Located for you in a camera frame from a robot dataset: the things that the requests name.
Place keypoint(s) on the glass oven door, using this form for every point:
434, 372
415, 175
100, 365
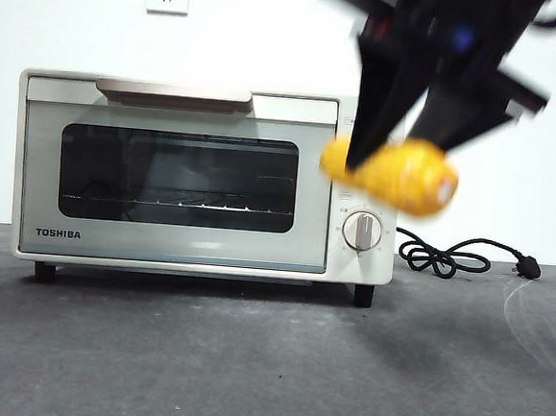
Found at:
183, 246

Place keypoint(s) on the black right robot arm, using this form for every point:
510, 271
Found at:
417, 31

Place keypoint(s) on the cream toaster oven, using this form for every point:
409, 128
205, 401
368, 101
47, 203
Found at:
28, 256

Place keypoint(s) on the black oven foot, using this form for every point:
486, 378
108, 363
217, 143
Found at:
363, 296
44, 271

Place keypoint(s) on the yellow corn cob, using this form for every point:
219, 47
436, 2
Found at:
405, 179

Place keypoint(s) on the cream oven knob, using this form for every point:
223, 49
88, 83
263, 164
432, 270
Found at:
363, 230

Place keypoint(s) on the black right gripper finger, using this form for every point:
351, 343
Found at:
382, 105
459, 111

